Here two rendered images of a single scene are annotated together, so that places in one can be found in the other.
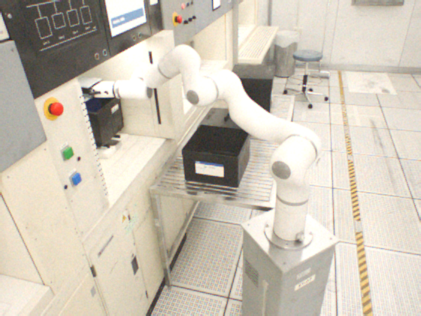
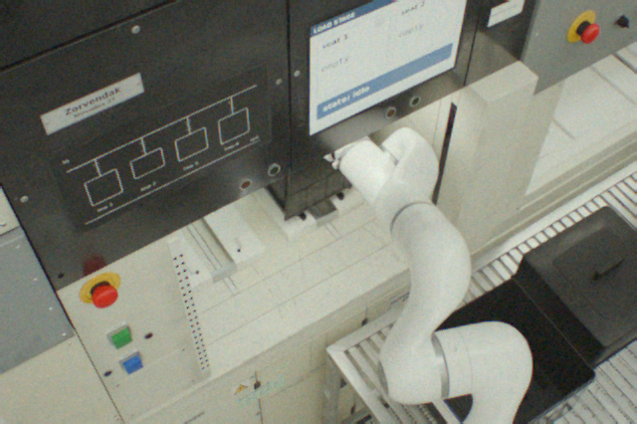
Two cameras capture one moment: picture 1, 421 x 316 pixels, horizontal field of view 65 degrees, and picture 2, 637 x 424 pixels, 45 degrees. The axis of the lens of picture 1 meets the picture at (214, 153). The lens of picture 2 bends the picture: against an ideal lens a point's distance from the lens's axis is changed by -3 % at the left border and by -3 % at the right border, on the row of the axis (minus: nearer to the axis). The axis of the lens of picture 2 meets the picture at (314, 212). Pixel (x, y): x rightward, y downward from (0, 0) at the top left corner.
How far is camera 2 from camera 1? 91 cm
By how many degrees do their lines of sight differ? 36
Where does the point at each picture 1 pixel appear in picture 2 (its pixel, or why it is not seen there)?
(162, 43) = (481, 111)
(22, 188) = (13, 392)
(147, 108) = not seen: hidden behind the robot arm
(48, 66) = (102, 238)
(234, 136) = (561, 353)
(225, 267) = not seen: outside the picture
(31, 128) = (41, 330)
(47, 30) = (112, 188)
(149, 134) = not seen: hidden behind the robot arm
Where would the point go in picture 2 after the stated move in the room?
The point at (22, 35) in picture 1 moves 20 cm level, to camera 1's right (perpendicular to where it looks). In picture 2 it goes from (48, 216) to (155, 306)
